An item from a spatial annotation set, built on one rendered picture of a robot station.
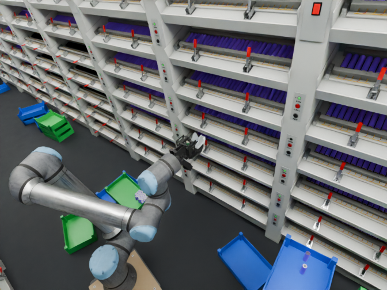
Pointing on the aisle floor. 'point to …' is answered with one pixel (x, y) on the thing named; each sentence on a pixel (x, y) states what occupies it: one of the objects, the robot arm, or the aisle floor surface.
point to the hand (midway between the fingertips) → (203, 139)
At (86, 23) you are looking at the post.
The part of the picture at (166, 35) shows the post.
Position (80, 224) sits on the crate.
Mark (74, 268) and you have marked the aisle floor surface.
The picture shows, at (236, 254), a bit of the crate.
